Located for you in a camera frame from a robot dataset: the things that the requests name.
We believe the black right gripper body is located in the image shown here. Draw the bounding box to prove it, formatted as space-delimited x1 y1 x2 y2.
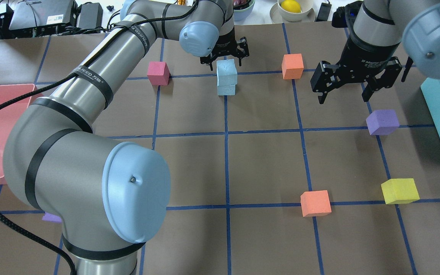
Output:
310 36 402 93

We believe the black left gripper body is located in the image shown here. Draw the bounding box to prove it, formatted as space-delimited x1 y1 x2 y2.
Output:
200 34 250 66

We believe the light blue foam block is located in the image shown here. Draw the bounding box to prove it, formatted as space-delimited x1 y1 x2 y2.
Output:
217 59 238 86

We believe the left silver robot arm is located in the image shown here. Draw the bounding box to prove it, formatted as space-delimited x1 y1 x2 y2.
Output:
0 0 249 275

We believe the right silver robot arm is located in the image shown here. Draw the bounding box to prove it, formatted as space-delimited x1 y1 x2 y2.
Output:
310 0 440 104

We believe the purple foam block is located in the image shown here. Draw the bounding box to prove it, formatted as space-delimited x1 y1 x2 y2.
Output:
42 212 62 223
366 109 400 136

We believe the orange foam block front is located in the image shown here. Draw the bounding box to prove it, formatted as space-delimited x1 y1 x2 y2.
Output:
281 53 304 80

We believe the orange foam block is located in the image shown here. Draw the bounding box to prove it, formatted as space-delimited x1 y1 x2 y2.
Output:
281 53 304 80
300 190 332 217

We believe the bowl with lemon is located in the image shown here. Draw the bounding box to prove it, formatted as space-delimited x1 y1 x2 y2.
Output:
270 0 315 23

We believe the pink foam block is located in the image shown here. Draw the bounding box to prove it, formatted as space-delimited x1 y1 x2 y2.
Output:
147 61 170 86

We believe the yellow foam block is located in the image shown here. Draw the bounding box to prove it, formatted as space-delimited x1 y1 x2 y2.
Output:
381 179 421 205

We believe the orange foam block far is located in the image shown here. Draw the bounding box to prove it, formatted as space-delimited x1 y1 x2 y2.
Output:
300 190 332 217

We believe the black power adapter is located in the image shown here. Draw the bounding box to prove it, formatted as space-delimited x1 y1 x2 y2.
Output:
76 2 103 29

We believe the black electronics box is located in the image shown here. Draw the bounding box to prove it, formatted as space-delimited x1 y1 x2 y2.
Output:
9 0 78 32

